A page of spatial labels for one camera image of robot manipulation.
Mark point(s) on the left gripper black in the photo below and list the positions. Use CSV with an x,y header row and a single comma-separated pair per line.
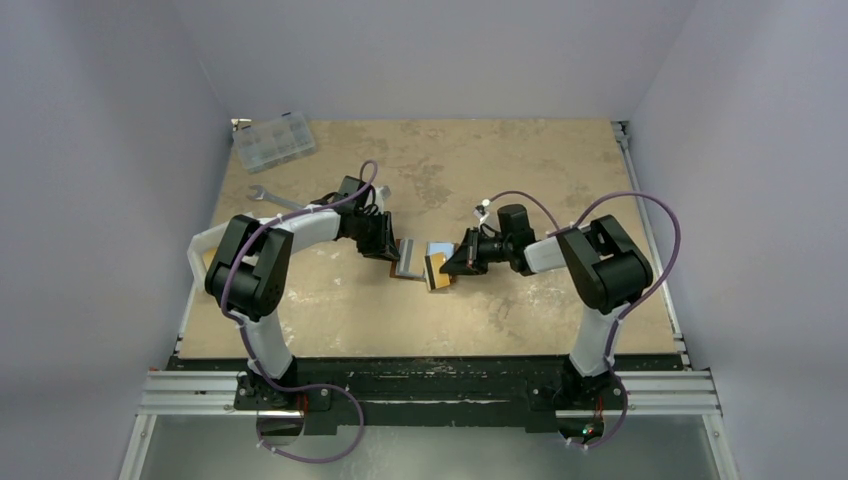
x,y
382,247

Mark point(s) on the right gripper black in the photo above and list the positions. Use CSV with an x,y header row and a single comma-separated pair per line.
x,y
475,247

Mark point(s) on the gold credit card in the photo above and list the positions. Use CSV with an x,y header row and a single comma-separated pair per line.
x,y
435,279

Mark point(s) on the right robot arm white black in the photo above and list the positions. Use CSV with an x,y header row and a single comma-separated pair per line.
x,y
608,271

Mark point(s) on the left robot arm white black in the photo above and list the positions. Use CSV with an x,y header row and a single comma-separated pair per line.
x,y
247,276

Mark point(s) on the white plastic card tray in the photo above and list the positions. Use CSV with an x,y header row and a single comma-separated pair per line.
x,y
201,251

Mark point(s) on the silver open-end wrench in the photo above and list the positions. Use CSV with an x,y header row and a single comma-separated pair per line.
x,y
260,193

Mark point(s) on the clear plastic organizer box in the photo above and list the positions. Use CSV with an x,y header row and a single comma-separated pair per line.
x,y
263,145

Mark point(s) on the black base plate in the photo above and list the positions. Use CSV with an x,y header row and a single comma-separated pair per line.
x,y
456,392

